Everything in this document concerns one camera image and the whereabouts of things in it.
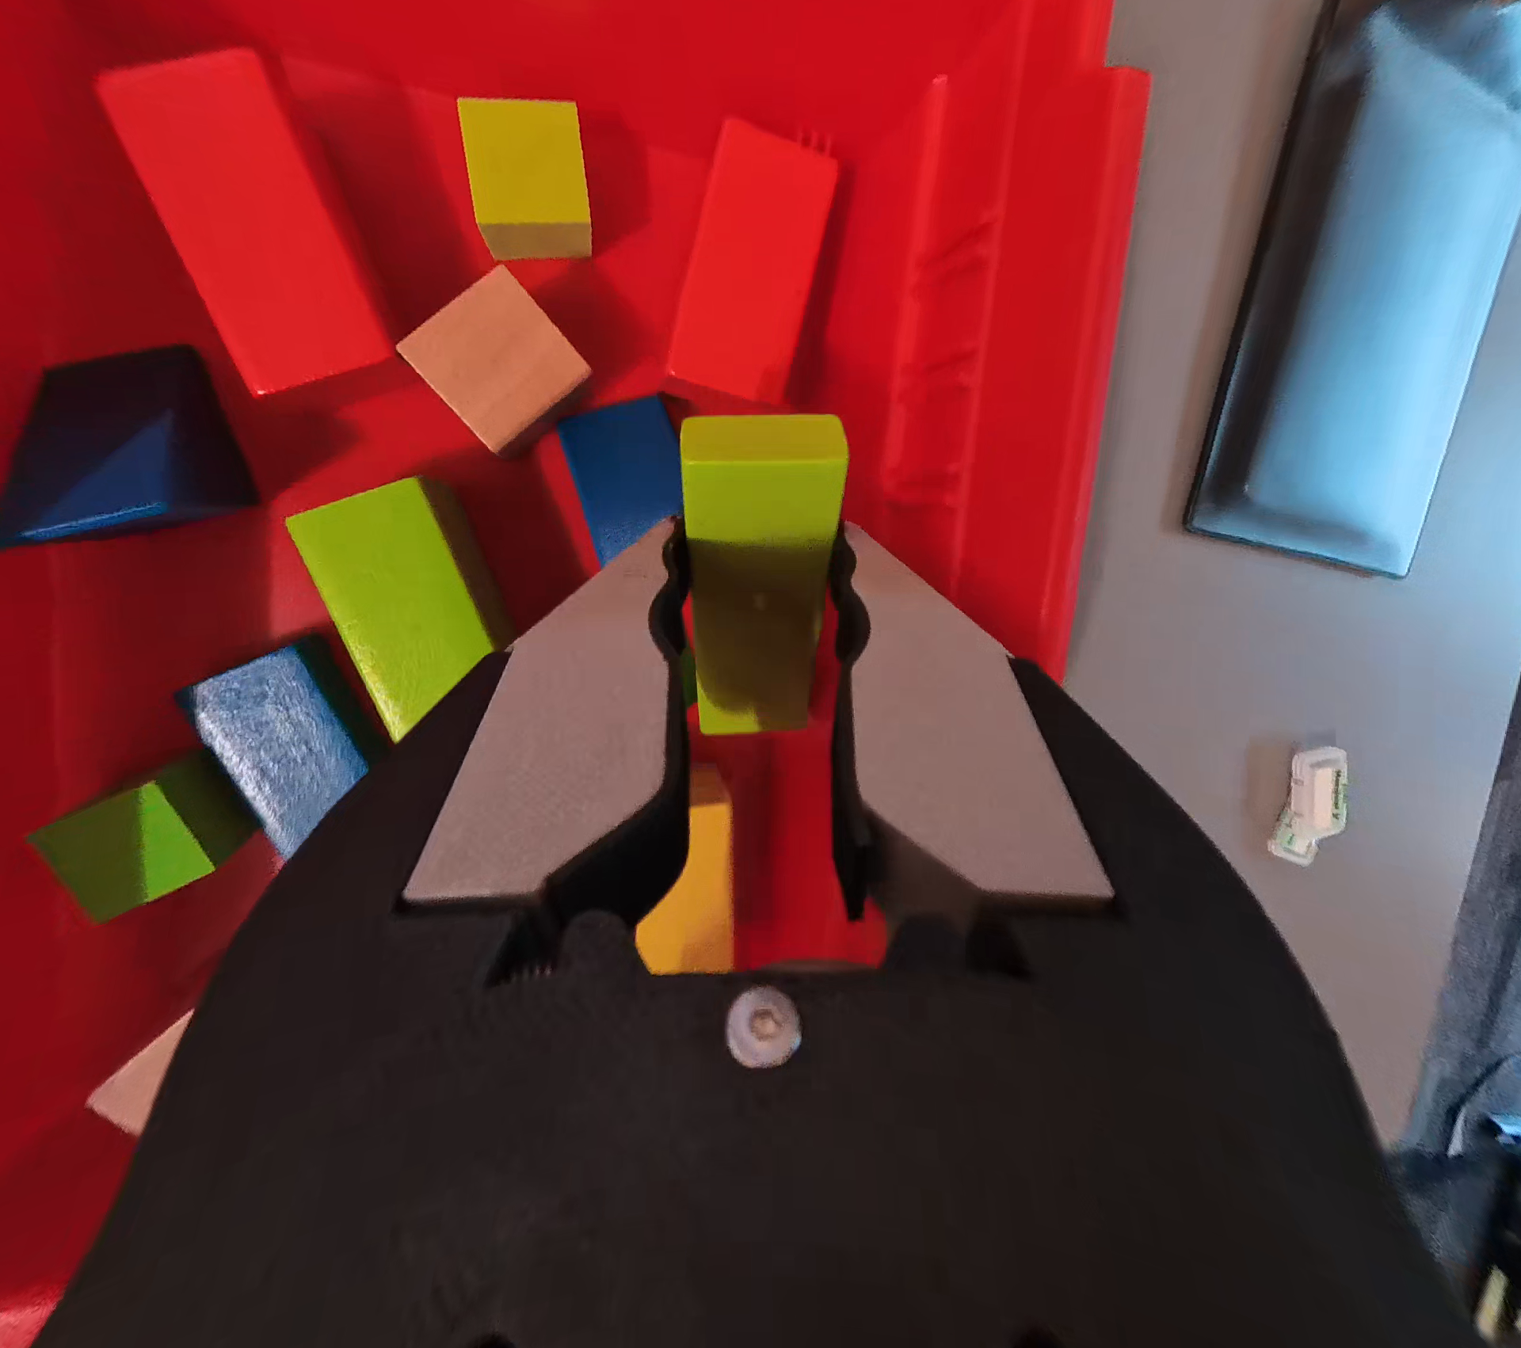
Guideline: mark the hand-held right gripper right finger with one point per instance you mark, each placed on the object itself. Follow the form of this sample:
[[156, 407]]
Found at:
[[950, 765]]

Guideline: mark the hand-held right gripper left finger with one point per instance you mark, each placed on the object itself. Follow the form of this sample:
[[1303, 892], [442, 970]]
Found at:
[[558, 754]]

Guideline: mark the green wooden wedge block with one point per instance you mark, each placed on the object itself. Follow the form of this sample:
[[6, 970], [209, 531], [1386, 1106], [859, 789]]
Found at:
[[130, 850]]

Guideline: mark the blue wooden wedge block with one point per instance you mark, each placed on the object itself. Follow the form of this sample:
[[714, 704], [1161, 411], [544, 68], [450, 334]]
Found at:
[[107, 470]]

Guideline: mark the blue grey fabric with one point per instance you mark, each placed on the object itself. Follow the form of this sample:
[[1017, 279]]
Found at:
[[1474, 957]]

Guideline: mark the metal stand base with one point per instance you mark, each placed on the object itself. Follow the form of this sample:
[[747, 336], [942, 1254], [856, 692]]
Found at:
[[1342, 302]]

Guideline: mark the yellow wooden block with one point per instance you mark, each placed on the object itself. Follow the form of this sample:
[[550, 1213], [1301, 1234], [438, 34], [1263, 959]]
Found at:
[[702, 886]]

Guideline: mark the long red wooden block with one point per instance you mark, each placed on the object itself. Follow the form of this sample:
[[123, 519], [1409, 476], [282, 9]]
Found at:
[[237, 208]]

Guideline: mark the small white plastic clip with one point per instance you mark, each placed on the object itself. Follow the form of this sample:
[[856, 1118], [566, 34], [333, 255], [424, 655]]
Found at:
[[1307, 801]]

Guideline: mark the natural wooden block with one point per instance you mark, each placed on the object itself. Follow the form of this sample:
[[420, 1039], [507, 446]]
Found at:
[[136, 1087], [487, 350]]

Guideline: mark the yellow-green wooden block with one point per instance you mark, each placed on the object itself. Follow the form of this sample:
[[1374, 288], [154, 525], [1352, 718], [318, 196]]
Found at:
[[523, 166]]

